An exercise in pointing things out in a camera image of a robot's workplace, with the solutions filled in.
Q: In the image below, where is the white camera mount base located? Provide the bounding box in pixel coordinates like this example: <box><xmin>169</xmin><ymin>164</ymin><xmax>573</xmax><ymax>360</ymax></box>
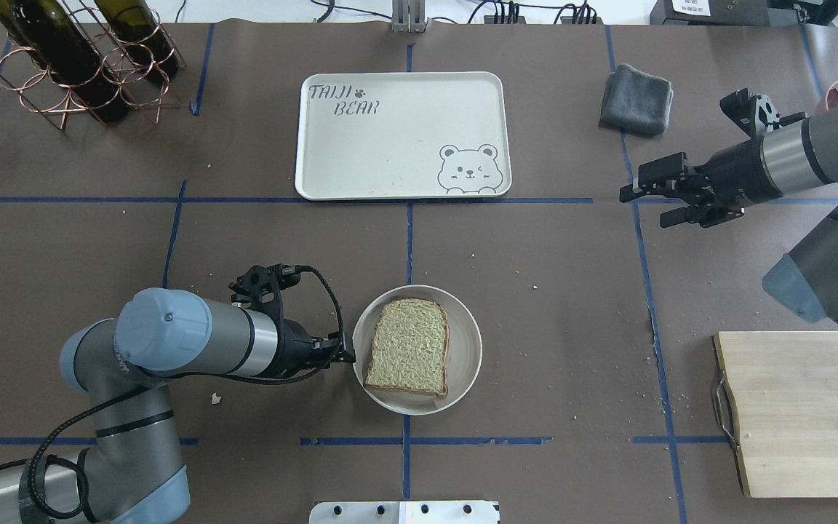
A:
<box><xmin>308</xmin><ymin>500</ymin><xmax>501</xmax><ymax>523</ymax></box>

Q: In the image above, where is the white round plate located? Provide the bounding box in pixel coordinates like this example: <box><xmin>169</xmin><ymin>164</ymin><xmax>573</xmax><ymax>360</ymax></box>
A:
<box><xmin>352</xmin><ymin>285</ymin><xmax>483</xmax><ymax>416</ymax></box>

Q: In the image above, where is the aluminium frame post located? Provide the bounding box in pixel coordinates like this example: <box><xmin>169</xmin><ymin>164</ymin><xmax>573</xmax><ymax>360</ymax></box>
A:
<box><xmin>391</xmin><ymin>0</ymin><xmax>428</xmax><ymax>33</ymax></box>

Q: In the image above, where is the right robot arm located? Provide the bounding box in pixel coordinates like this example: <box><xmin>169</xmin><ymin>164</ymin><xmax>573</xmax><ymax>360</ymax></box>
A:
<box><xmin>619</xmin><ymin>89</ymin><xmax>838</xmax><ymax>324</ymax></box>

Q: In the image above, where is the grey folded cloth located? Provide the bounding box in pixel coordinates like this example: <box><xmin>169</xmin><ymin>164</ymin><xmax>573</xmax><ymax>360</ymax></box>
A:
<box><xmin>599</xmin><ymin>63</ymin><xmax>673</xmax><ymax>136</ymax></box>

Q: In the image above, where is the wooden cutting board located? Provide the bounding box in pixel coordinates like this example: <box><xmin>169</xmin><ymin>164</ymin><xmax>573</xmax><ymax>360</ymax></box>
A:
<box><xmin>713</xmin><ymin>331</ymin><xmax>838</xmax><ymax>499</ymax></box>

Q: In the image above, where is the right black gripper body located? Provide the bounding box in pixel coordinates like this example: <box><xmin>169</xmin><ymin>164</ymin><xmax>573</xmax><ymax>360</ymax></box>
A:
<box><xmin>688</xmin><ymin>140</ymin><xmax>783</xmax><ymax>228</ymax></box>

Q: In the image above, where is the beige bear serving tray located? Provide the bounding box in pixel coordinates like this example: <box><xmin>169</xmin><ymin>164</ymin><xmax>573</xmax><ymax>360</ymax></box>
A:
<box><xmin>294</xmin><ymin>71</ymin><xmax>512</xmax><ymax>200</ymax></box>

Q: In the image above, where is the copper wire bottle rack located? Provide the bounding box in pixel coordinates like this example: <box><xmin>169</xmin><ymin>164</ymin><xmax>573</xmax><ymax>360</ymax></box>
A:
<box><xmin>0</xmin><ymin>1</ymin><xmax>185</xmax><ymax>130</ymax></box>

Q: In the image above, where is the dark green wine bottle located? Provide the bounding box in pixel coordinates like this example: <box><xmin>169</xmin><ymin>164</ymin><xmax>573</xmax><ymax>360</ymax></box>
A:
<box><xmin>0</xmin><ymin>1</ymin><xmax>129</xmax><ymax>123</ymax></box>

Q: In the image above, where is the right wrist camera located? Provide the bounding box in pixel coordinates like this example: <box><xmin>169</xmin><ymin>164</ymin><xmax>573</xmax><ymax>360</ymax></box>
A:
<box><xmin>719</xmin><ymin>87</ymin><xmax>807</xmax><ymax>139</ymax></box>

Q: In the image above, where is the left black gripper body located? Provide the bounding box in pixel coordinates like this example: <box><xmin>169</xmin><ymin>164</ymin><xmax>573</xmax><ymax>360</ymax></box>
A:
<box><xmin>271</xmin><ymin>319</ymin><xmax>325</xmax><ymax>379</ymax></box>

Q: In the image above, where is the bread slice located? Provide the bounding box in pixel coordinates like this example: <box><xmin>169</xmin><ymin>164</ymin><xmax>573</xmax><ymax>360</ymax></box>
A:
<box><xmin>364</xmin><ymin>298</ymin><xmax>451</xmax><ymax>398</ymax></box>

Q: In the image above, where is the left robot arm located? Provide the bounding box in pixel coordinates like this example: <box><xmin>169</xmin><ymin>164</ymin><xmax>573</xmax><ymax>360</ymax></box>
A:
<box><xmin>0</xmin><ymin>283</ymin><xmax>355</xmax><ymax>523</ymax></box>

